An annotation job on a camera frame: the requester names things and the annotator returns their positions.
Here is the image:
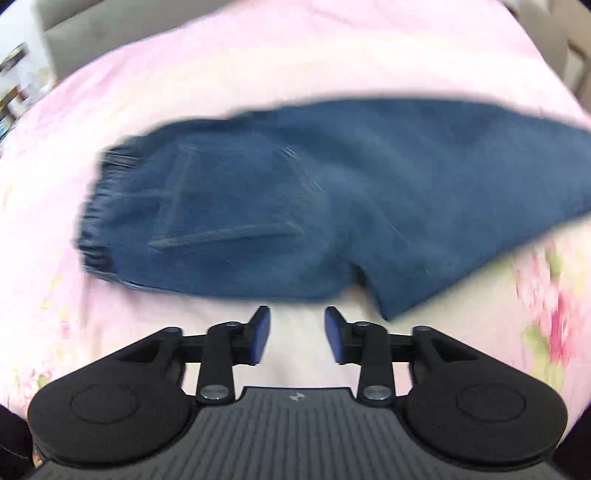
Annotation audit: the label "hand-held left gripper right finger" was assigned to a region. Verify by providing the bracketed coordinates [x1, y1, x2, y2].
[324, 305, 478, 406]

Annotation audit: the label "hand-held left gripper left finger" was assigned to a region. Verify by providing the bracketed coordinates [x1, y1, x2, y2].
[115, 305, 271, 406]

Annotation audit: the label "blue denim pants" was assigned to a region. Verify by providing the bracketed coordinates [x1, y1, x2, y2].
[71, 95, 591, 322]

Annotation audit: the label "dark cloth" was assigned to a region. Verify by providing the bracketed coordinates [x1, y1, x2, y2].
[0, 405, 34, 480]

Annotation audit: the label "pink floral blanket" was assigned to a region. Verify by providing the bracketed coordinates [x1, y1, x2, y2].
[0, 0, 591, 428]

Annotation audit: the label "grey upholstered headboard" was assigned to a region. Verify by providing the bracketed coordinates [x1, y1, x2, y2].
[44, 0, 232, 80]

